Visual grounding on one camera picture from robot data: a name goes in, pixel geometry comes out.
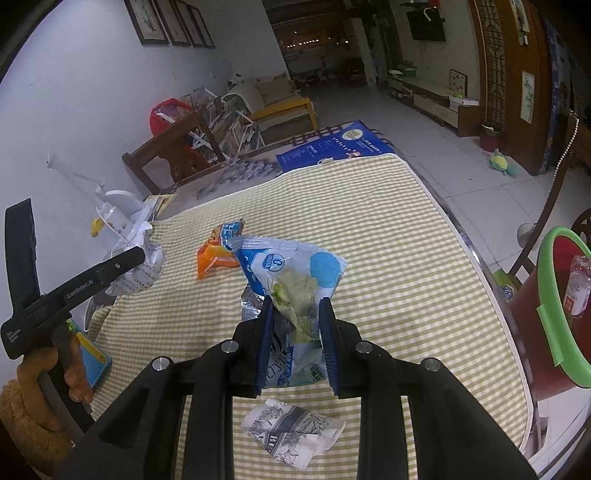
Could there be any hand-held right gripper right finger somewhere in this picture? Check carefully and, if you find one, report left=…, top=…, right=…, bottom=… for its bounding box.
left=318, top=296, right=539, bottom=480

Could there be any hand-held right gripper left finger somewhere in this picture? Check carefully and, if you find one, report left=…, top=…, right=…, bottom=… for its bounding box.
left=55, top=295, right=278, bottom=480

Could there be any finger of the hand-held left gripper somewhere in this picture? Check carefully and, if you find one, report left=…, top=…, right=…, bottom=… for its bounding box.
left=95, top=246, right=146, bottom=283

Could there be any blue and white snack bag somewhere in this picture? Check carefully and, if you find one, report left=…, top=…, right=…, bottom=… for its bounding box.
left=229, top=234, right=348, bottom=388

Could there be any red bin with green rim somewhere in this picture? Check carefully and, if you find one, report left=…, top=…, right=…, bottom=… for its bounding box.
left=508, top=225, right=591, bottom=388

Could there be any clear plastic bottle red label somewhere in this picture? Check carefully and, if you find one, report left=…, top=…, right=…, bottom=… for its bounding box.
left=561, top=254, right=591, bottom=317

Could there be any person's left forearm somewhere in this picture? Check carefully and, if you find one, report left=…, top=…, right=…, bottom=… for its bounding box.
left=0, top=378, right=77, bottom=480

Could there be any person's left hand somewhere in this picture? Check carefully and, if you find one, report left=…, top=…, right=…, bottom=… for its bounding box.
left=18, top=346, right=95, bottom=407

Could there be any crumpled clear plastic bag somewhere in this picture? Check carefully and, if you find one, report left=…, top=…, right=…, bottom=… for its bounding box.
left=104, top=231, right=166, bottom=298

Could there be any silver foil wrapper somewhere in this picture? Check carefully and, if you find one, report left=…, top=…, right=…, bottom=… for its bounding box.
left=239, top=285, right=266, bottom=324

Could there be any white plastic holder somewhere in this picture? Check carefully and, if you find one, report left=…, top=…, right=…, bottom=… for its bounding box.
left=90, top=188, right=155, bottom=245

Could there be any orange snack bag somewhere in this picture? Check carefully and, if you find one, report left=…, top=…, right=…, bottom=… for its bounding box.
left=196, top=219, right=245, bottom=281

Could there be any grey printed paper wrapper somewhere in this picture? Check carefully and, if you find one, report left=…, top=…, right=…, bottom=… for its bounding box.
left=242, top=399, right=347, bottom=472

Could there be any green checked tablecloth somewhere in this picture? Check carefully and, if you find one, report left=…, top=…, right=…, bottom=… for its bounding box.
left=88, top=154, right=532, bottom=480

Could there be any dark wooden chair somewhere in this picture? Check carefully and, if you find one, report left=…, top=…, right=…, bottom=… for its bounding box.
left=122, top=111, right=232, bottom=195

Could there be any grey floral tablecloth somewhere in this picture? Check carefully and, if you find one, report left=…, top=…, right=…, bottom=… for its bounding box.
left=161, top=154, right=282, bottom=201

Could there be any red plastic bag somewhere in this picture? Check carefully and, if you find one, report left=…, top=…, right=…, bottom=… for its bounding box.
left=150, top=98, right=195, bottom=134

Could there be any white magazine rack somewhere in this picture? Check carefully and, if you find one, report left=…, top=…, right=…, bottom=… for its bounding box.
left=185, top=88, right=264, bottom=162

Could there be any green packet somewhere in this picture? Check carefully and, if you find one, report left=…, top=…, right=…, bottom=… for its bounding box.
left=492, top=269, right=522, bottom=305

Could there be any blue printed cardboard box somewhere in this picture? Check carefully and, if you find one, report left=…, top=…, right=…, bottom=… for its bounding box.
left=276, top=121, right=395, bottom=174

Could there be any yellow wooden sofa chair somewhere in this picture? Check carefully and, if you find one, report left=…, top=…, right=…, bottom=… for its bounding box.
left=224, top=76, right=319, bottom=134

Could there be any green plush toy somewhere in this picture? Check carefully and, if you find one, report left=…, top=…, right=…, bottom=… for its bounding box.
left=489, top=150, right=522, bottom=178

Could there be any small red waste bin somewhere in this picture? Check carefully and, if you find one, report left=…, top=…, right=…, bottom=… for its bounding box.
left=479, top=124, right=504, bottom=151

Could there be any white tv cabinet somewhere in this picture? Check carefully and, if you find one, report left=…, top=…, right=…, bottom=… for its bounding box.
left=385, top=74, right=481, bottom=137

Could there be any carved wooden chair with beads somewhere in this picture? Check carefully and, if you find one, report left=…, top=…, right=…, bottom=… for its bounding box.
left=508, top=113, right=591, bottom=287

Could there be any small wooden picture frame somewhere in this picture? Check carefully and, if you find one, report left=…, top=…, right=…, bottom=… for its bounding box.
left=145, top=194, right=178, bottom=217

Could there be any dark framed wall picture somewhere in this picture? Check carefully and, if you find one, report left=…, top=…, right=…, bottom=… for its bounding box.
left=189, top=4, right=215, bottom=49
left=174, top=0, right=206, bottom=48
left=124, top=0, right=169, bottom=45
left=154, top=0, right=192, bottom=47

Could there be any tall framed wall picture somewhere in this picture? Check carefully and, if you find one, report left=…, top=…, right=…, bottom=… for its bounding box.
left=522, top=70, right=536, bottom=123

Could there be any wall television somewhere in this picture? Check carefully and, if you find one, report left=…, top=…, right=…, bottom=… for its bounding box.
left=406, top=8, right=447, bottom=42

